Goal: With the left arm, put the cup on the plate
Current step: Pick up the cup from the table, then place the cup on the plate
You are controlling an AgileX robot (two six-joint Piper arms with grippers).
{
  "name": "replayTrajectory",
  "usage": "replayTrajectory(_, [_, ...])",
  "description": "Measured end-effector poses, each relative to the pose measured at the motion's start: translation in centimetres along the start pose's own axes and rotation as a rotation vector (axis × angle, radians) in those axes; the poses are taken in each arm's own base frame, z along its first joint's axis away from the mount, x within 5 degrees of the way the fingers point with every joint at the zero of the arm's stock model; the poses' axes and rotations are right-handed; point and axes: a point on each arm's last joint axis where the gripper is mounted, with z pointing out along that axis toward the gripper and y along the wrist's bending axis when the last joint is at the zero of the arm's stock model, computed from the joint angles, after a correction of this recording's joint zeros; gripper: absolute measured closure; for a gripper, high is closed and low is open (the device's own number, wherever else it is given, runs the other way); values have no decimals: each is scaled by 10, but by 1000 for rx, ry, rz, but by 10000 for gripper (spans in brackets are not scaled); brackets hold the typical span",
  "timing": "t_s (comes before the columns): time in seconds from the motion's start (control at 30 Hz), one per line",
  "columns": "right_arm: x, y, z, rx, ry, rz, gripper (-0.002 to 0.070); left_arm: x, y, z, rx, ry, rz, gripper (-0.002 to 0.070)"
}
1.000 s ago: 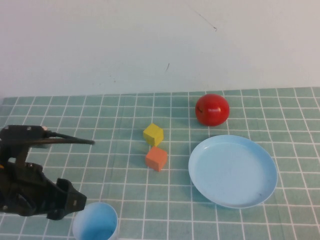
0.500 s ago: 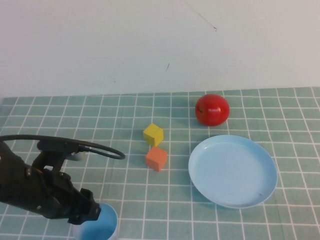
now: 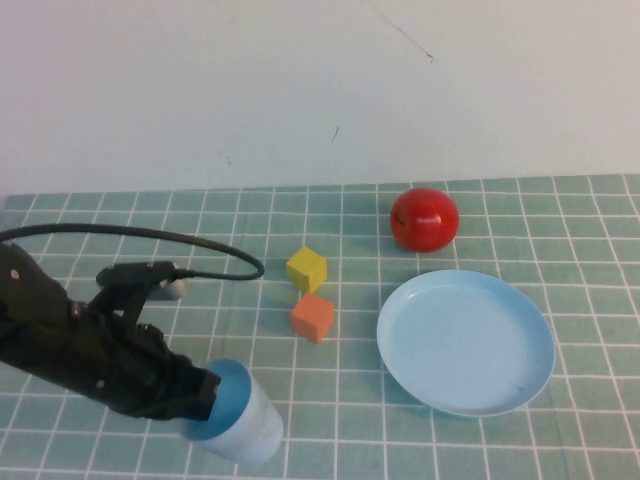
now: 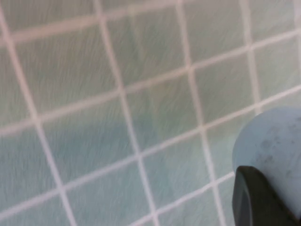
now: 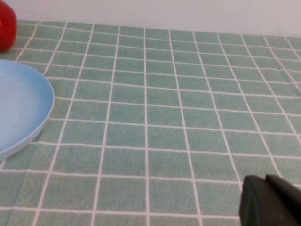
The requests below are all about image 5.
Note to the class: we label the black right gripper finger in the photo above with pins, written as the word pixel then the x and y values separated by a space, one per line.
pixel 270 204

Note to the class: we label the light blue plate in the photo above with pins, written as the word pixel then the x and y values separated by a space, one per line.
pixel 21 106

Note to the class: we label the green checked tablecloth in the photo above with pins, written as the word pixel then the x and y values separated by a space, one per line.
pixel 164 117

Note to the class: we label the red apple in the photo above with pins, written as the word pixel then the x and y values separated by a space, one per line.
pixel 7 28

